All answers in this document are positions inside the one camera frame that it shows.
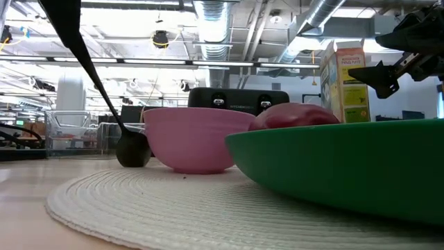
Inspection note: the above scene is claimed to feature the red apple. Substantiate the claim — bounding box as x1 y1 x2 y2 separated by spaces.
248 102 341 131

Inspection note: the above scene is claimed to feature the large clear plastic bin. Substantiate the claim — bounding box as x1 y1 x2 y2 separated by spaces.
44 110 93 157

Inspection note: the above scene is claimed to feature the white round column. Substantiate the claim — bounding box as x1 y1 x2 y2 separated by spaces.
55 74 87 112

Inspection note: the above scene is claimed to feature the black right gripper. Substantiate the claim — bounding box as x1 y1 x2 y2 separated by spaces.
348 12 444 100

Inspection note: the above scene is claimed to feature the black dome ceiling camera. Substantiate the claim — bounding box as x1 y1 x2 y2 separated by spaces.
152 30 170 49

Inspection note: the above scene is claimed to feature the silver ribbed ventilation duct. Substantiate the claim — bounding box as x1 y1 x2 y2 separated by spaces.
192 0 232 90

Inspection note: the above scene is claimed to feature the black toaster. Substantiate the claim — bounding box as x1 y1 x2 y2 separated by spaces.
187 87 291 117

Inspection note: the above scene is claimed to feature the long ceiling light bar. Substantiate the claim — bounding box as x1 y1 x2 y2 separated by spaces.
0 55 321 69

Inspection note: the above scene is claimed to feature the white woven round placemat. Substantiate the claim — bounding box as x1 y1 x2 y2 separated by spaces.
44 166 444 250

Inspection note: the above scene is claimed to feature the black spoon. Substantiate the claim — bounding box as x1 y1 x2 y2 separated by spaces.
37 0 153 168

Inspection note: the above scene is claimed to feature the orange yellow carton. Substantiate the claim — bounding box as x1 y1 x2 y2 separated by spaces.
319 39 371 124

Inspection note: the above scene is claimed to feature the green plate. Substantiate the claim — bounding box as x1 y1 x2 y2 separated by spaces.
225 117 444 226

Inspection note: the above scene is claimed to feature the black curved cable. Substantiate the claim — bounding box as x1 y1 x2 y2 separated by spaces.
0 123 44 149

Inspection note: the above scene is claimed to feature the pink plastic bowl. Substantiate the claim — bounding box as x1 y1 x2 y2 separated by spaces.
142 106 257 175

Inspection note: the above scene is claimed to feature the small clear plastic bin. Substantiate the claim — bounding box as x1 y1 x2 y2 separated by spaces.
96 122 146 156

